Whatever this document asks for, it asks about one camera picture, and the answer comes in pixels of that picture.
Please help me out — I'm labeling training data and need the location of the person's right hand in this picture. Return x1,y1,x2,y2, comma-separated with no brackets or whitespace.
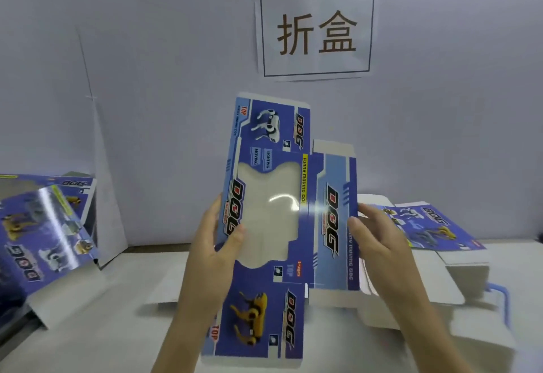
347,202,427,320

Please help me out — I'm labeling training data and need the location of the white paper wall sign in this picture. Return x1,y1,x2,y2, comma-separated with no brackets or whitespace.
255,0,380,82

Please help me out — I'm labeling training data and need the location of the person's left hand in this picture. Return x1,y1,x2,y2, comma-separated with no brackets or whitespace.
175,196,248,329

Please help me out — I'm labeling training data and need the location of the person's right forearm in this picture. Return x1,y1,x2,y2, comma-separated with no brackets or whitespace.
394,296,486,373

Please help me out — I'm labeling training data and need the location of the person's left forearm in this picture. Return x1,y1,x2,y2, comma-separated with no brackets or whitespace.
150,313,213,373

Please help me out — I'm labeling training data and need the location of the blue dog-print cardboard box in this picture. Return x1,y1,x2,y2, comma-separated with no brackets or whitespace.
0,184,110,329
199,91,361,370

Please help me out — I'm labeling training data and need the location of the stack of boxes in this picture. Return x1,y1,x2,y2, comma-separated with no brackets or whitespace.
356,194,517,371
144,254,213,307

